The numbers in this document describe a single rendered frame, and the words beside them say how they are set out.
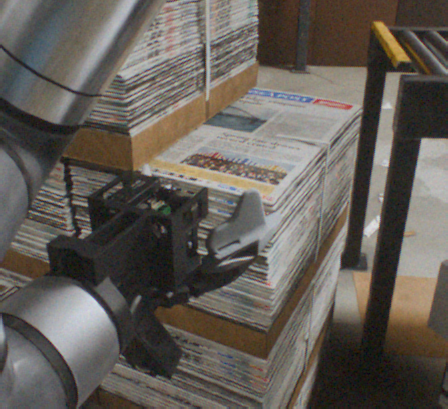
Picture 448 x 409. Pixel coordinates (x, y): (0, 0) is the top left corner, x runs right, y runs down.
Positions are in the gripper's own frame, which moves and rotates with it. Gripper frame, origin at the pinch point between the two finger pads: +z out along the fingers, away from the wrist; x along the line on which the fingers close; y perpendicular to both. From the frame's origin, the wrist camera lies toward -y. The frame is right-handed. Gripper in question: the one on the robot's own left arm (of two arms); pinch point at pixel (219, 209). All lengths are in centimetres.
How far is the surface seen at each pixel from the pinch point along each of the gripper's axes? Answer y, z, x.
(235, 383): -31.5, 8.0, 1.9
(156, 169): -2.4, 8.9, 13.1
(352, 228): -70, 118, 11
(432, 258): -85, 136, -15
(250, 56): 3.9, 40.2, 15.0
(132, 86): 8.1, 7.0, 14.1
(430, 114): -12, 72, -11
